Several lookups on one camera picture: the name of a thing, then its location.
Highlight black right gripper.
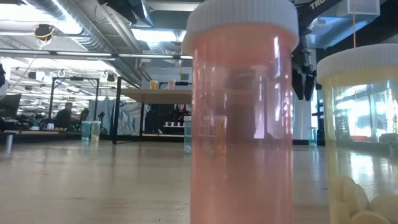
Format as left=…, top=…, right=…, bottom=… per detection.
left=292, top=40, right=317, bottom=102

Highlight yellow medicine bottle white cap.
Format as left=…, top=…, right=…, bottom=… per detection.
left=90, top=120, right=102, bottom=146
left=316, top=43, right=398, bottom=224

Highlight wooden shelf black legs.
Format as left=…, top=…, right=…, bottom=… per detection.
left=111, top=76, right=193, bottom=146

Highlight white ceiling box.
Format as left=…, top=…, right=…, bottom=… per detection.
left=337, top=0, right=381, bottom=18

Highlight bright ceiling light panel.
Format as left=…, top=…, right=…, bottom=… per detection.
left=130, top=27, right=187, bottom=43

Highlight grey fabric cover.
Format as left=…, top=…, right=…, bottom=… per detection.
left=86, top=98, right=150, bottom=137

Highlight long silver pendant light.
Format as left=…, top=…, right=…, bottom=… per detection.
left=0, top=49, right=193, bottom=60

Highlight black ceiling-mounted device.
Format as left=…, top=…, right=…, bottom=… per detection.
left=33, top=24, right=56, bottom=42

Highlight black monitor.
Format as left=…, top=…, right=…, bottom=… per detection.
left=0, top=93, right=22, bottom=119

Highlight silver base standoff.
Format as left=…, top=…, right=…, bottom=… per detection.
left=4, top=132, right=15, bottom=156

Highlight black background bar frame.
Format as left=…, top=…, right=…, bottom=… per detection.
left=159, top=80, right=193, bottom=90

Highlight large silver ventilation duct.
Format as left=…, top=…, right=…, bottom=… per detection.
left=26, top=0, right=106, bottom=54

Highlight black background frame rig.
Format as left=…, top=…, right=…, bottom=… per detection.
left=48, top=76, right=101, bottom=121

